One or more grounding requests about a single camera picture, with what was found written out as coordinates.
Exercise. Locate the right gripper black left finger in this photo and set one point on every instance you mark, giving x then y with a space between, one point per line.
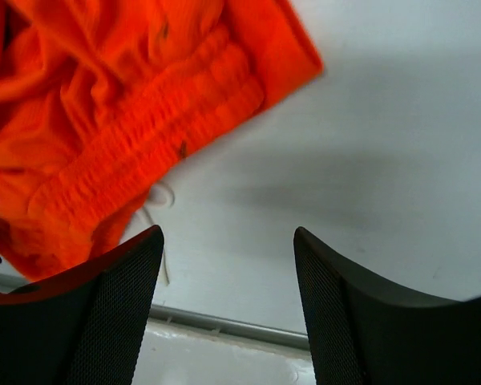
86 324

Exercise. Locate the aluminium table edge rail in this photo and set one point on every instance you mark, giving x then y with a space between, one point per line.
224 326

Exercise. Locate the orange shorts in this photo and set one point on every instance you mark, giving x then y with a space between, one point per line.
100 99

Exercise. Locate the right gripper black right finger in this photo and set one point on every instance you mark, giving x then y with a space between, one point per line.
365 329

